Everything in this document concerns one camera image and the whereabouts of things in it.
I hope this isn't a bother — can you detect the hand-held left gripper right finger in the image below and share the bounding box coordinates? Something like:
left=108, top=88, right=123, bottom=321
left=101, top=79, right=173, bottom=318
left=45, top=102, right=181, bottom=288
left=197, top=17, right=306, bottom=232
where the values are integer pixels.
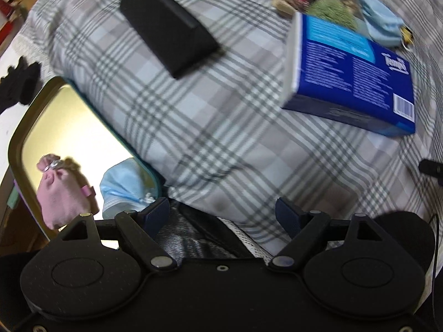
left=268, top=197, right=392, bottom=271

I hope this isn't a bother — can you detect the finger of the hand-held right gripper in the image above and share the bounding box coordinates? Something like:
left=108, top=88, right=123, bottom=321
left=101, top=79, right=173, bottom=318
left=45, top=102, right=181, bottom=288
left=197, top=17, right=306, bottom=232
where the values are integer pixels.
left=418, top=159, right=443, bottom=178

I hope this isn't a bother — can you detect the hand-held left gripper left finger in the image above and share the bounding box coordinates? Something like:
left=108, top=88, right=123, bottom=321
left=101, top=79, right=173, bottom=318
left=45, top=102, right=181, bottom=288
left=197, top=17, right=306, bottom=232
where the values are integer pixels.
left=52, top=197, right=177, bottom=271

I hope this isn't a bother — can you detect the pink drawstring pouch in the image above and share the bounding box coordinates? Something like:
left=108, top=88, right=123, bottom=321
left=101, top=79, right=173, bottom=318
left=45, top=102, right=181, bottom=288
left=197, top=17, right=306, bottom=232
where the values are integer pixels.
left=36, top=153, right=101, bottom=230

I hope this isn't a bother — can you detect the blue tissue box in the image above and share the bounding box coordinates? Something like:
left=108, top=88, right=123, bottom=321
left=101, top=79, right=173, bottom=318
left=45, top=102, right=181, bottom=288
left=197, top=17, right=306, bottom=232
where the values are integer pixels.
left=282, top=12, right=416, bottom=136

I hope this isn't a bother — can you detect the gold metal tin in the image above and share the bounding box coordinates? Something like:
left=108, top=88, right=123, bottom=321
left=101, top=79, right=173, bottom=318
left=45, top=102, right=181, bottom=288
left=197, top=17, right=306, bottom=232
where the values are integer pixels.
left=7, top=76, right=167, bottom=243

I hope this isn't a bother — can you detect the green fuzzy sponge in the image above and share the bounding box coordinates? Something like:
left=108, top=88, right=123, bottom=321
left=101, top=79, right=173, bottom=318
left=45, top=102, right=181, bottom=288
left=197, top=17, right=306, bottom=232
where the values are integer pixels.
left=306, top=0, right=357, bottom=34

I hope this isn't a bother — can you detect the yellow keychain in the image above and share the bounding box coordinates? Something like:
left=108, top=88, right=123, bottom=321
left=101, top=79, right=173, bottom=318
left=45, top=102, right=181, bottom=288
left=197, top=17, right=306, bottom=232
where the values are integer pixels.
left=400, top=26, right=415, bottom=48

